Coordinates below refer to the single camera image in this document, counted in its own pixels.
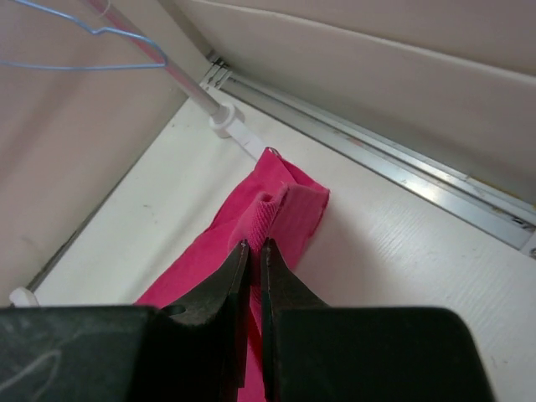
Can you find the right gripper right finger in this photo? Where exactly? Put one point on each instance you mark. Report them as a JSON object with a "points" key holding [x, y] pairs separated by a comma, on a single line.
{"points": [[281, 290]]}

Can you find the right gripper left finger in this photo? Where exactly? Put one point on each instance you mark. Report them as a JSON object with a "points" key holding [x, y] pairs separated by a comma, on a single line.
{"points": [[213, 320]]}

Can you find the pink trousers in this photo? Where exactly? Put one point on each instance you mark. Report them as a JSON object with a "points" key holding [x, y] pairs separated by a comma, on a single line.
{"points": [[276, 200]]}

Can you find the blue wire hanger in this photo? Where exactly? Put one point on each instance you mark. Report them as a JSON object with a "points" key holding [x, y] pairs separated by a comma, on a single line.
{"points": [[57, 41]]}

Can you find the white clothes rack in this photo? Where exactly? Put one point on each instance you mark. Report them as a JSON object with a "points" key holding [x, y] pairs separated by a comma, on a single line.
{"points": [[107, 175]]}

